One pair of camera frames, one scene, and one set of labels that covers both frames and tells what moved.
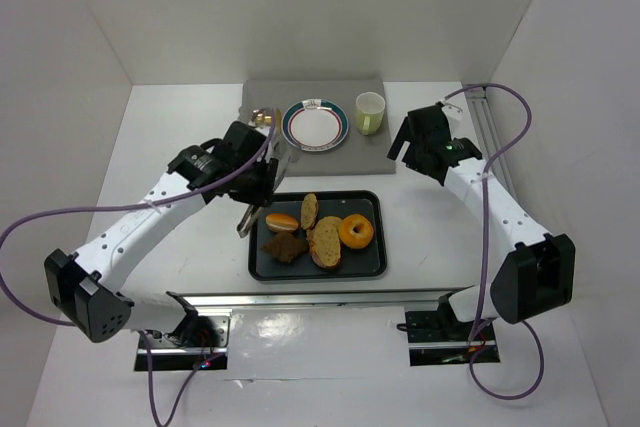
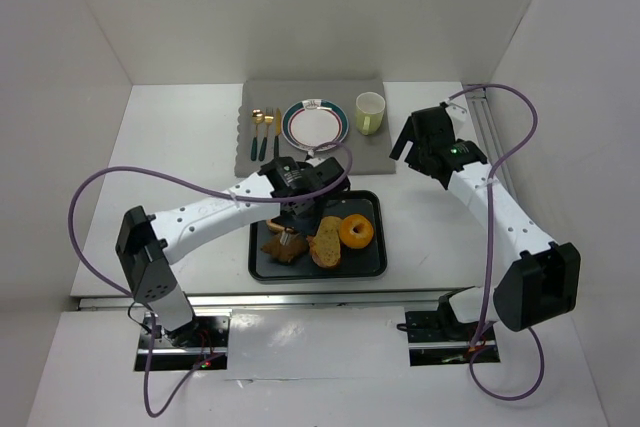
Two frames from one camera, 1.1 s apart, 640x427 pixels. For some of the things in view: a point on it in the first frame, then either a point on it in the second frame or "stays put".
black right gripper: [417, 145] stays put
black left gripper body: [267, 183] to [293, 217]
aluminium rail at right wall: [488, 136] stays put
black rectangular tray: [363, 262] stays put
